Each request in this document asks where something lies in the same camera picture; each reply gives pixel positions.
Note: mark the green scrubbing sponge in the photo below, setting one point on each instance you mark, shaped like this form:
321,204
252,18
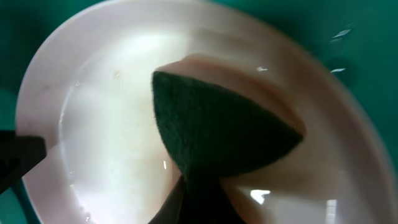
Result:
216,122

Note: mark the white pink plate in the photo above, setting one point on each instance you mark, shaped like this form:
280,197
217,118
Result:
88,92

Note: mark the teal plastic tray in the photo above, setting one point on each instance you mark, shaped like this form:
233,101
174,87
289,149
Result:
356,39

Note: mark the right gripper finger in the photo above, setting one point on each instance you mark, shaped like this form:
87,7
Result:
168,208

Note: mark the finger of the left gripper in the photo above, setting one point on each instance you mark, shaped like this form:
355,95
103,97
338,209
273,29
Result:
19,154

